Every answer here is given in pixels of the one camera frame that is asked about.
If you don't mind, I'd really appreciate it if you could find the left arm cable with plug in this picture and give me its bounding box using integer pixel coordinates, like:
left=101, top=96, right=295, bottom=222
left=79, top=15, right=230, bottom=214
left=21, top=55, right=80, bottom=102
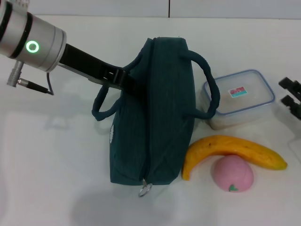
left=6, top=61, right=55, bottom=96

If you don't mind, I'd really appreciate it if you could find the clear blue-lidded food container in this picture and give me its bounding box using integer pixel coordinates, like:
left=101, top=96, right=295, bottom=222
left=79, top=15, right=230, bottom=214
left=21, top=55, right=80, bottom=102
left=203, top=69, right=276, bottom=131

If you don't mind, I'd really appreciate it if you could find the dark teal fabric bag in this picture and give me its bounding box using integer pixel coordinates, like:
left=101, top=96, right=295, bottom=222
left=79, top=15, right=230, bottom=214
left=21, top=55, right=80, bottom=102
left=91, top=36, right=221, bottom=187

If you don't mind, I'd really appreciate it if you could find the pink peach toy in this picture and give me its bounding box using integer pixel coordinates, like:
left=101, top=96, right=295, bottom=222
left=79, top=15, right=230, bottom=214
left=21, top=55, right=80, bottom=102
left=213, top=155, right=254, bottom=193

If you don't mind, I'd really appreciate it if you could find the metal zipper pull ring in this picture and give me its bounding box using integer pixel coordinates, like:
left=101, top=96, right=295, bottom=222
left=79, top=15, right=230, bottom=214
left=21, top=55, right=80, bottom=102
left=138, top=180, right=153, bottom=198

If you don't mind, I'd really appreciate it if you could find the yellow banana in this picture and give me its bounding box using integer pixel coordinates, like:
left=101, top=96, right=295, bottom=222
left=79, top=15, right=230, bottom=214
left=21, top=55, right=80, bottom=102
left=182, top=135, right=288, bottom=181

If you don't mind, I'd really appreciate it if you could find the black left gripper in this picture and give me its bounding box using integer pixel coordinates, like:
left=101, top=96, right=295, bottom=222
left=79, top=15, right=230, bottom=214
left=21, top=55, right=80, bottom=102
left=58, top=43, right=147, bottom=97

